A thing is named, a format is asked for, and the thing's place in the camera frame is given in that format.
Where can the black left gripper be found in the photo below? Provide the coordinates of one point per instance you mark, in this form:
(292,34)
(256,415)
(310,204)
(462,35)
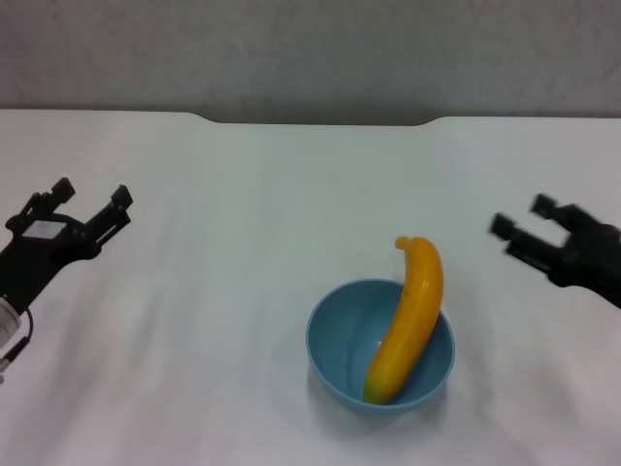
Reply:
(39,257)

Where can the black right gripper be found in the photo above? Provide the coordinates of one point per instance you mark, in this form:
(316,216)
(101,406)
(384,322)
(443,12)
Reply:
(594,262)

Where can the yellow banana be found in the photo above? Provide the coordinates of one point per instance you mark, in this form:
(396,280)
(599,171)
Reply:
(412,320)

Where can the blue plastic bowl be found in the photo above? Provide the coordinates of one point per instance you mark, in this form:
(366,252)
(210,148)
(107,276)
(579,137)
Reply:
(339,340)

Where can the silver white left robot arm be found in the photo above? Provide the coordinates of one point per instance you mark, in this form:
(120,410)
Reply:
(7,322)

